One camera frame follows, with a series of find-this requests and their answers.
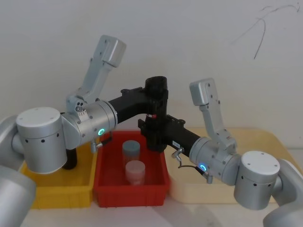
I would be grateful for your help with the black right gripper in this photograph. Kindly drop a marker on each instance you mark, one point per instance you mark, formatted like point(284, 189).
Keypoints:
point(183, 137)

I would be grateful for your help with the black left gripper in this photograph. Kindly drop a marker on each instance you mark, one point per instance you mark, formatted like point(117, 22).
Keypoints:
point(129, 106)

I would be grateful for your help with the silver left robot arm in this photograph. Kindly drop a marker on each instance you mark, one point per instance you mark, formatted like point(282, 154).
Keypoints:
point(40, 137)

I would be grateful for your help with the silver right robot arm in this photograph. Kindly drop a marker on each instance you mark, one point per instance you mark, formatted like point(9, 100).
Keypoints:
point(253, 175)

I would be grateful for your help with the clear tube with grey cap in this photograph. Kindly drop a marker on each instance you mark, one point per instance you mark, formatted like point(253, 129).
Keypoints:
point(131, 151)

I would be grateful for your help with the clear tube with white cap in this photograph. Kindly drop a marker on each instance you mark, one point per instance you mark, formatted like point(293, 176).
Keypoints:
point(135, 172)

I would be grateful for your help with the cream plastic tray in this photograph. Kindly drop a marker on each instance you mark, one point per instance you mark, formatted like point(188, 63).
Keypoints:
point(189, 189)

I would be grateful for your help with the red plastic bin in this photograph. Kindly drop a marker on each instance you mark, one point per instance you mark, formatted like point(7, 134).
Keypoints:
point(132, 194)

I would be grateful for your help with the short black cylinder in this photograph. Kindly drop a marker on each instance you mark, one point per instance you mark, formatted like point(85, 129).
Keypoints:
point(70, 159)

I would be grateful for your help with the yellow plastic bin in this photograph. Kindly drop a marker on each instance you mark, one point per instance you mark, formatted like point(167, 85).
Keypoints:
point(61, 189)

